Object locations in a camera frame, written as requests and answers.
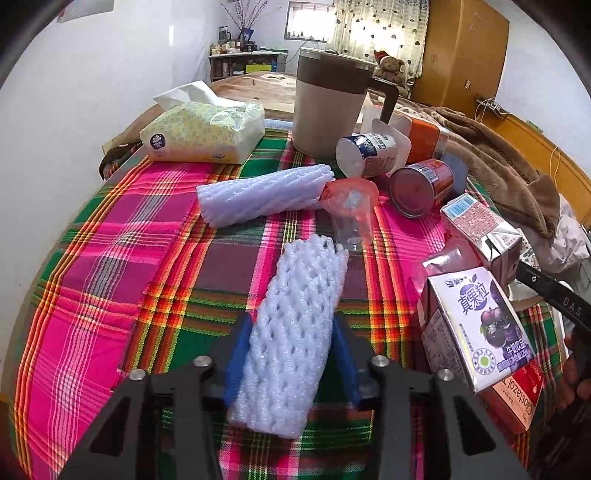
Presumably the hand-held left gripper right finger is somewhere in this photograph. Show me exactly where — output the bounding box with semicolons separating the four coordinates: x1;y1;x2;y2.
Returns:
332;316;532;480

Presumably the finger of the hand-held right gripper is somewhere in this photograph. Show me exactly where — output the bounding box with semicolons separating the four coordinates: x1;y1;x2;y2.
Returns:
515;261;591;333

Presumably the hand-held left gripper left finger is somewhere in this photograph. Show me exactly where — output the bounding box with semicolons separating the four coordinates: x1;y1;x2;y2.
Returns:
60;315;254;480

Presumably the white foam fruit net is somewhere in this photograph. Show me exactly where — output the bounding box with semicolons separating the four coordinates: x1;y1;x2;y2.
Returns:
227;234;350;439
197;164;335;228

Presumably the red and white medicine box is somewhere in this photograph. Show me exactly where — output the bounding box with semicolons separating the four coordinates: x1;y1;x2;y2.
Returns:
478;360;546;435

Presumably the red tin can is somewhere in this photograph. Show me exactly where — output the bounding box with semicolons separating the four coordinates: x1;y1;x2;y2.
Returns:
389;158;455;219

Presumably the white yogurt cup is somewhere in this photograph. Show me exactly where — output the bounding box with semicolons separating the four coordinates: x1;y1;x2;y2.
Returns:
335;119;411;179

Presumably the person's right hand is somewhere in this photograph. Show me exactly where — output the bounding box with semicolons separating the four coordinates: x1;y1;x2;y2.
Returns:
556;330;591;411

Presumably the white quilt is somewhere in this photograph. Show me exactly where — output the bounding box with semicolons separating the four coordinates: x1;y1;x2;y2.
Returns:
538;194;591;278

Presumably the purple drink carton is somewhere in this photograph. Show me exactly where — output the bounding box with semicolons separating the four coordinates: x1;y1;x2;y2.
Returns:
418;267;536;394

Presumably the silver and pink drink carton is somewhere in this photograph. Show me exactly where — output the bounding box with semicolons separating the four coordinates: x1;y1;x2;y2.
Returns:
441;193;525;287

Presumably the crumpled clear plastic cup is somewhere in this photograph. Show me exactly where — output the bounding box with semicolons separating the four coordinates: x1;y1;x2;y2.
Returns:
410;240;481;296

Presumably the wooden bed headboard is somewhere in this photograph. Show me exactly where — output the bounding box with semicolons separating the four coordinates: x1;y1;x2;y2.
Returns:
489;111;591;222

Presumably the brown fleece blanket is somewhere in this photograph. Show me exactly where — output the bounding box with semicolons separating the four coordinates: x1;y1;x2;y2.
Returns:
392;104;561;241

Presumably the clear cup with red film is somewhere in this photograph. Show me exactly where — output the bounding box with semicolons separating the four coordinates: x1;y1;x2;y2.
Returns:
320;178;379;252

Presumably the plaid tablecloth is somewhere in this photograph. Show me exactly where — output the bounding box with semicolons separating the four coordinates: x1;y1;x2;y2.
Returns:
9;124;568;480

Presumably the white power strip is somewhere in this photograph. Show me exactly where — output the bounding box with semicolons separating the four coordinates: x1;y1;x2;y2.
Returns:
475;95;506;118

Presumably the orange cardboard box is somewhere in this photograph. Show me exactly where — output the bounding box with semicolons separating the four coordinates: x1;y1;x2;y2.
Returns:
397;111;451;164

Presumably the yellow patterned tissue pack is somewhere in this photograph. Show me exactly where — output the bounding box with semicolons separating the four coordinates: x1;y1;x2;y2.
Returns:
139;80;266;165

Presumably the wooden wardrobe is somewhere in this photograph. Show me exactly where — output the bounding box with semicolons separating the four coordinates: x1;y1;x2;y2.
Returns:
411;0;511;121

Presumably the brown patterned bedspread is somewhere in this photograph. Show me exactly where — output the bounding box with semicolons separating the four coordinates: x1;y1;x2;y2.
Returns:
99;71;416;181

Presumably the brown teddy bear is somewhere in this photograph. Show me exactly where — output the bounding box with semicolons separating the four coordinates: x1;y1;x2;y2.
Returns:
373;50;409;88

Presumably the shelf with bottles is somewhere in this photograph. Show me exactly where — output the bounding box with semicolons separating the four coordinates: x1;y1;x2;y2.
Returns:
208;39;289;84

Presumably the heart print curtain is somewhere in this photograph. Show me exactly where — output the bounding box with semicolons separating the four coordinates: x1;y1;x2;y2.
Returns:
333;0;430;79

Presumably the window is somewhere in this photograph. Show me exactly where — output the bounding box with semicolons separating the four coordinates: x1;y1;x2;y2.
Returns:
285;1;338;40

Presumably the vase with branches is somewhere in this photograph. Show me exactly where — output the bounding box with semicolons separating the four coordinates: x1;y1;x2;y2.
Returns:
221;0;264;42

